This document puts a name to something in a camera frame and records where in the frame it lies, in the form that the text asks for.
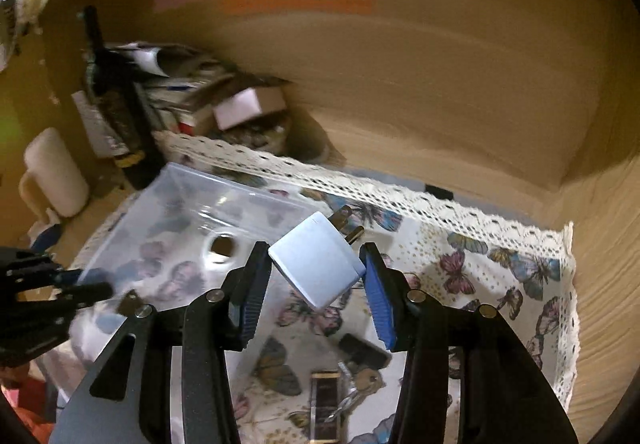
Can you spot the clear plastic storage box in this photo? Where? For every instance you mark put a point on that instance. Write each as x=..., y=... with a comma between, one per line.
x=200, y=229

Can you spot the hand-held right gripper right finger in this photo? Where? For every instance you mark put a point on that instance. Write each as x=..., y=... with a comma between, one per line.
x=380, y=309

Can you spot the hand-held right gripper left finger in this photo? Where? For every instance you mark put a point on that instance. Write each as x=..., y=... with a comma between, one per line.
x=248, y=304

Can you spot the black and gold lighter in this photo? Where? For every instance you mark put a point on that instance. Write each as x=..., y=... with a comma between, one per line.
x=325, y=406

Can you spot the white plug adapter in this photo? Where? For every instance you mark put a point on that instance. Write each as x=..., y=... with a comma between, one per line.
x=316, y=265

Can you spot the dark bottle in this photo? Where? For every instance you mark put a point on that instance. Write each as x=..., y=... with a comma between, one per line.
x=117, y=109

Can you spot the pile of papers and boxes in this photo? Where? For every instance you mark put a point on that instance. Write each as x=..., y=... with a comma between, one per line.
x=200, y=84

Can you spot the butterfly print lace tablecloth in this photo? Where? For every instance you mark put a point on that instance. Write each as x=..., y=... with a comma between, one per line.
x=450, y=284

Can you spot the small white cardboard box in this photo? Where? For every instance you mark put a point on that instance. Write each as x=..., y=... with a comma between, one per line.
x=240, y=108

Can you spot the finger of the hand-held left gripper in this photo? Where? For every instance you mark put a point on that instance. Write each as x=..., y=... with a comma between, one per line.
x=80, y=291

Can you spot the black car key fob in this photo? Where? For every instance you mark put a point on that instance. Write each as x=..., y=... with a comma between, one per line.
x=364, y=350

